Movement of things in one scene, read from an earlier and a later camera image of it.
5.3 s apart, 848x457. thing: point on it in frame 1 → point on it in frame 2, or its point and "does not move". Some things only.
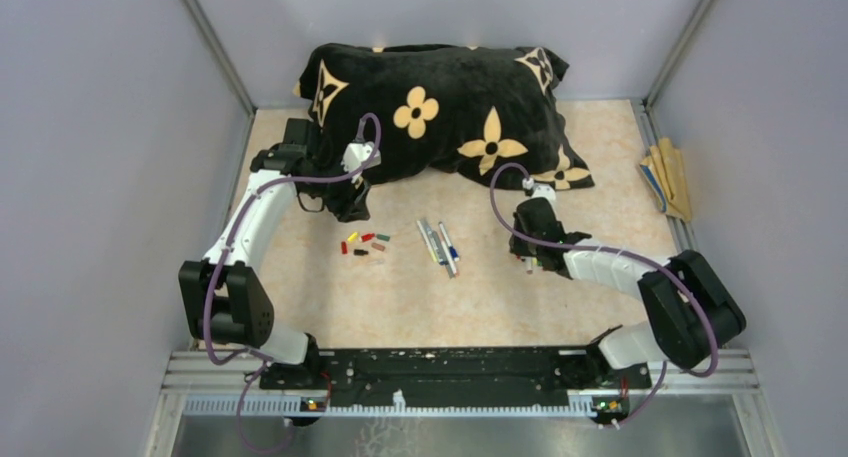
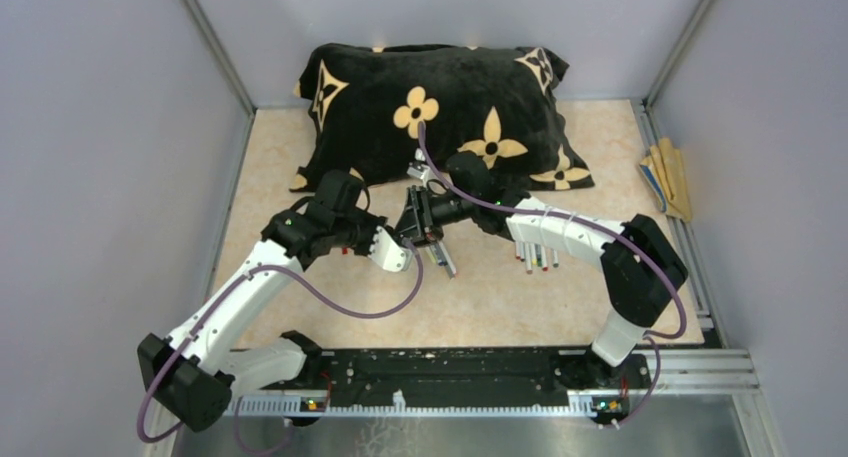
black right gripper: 518,249 → 418,224
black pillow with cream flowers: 438,108 does not move
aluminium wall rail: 216,44 does not move
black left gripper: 351,206 → 373,222
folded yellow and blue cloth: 665,171 does not move
